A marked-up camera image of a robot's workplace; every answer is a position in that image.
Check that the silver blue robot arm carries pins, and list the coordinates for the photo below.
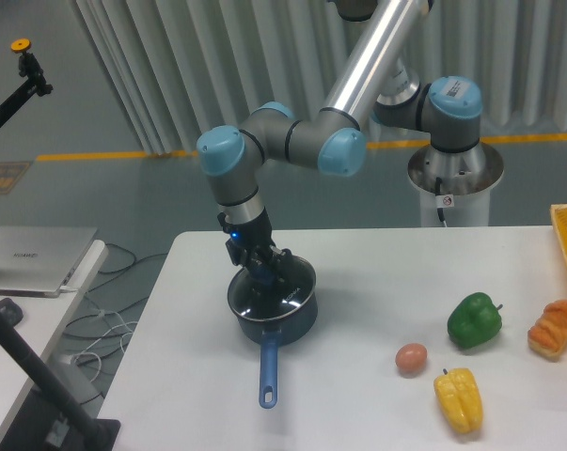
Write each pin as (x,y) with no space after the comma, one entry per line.
(374,83)

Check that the brown egg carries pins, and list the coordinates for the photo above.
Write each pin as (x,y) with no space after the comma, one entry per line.
(411,358)

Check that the green bell pepper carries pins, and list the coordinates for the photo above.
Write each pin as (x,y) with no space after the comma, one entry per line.
(474,321)

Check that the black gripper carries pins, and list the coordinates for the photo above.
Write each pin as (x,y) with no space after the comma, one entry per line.
(250,245)

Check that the orange croissant bread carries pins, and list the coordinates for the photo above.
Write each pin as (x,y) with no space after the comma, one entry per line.
(548,335)

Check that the black camera stand pole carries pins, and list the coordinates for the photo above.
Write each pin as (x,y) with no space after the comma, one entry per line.
(93,433)

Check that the dark blue saucepan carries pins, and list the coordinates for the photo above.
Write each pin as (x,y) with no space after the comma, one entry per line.
(271,335)

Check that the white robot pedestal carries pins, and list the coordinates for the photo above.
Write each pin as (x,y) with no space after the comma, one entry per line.
(454,189)

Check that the yellow bell pepper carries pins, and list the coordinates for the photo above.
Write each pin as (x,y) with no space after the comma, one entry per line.
(458,397)

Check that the black adapter on desk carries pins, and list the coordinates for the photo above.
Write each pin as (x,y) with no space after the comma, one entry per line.
(11,312)

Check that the white side desk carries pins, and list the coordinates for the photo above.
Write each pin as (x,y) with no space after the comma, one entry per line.
(45,319)

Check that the white corrugated curtain partition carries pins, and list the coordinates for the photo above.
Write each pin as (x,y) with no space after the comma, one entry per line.
(181,68)

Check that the glass pot lid blue knob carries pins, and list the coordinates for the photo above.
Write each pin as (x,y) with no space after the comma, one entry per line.
(254,301)

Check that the silver laptop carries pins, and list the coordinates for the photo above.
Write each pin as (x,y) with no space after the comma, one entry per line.
(40,260)

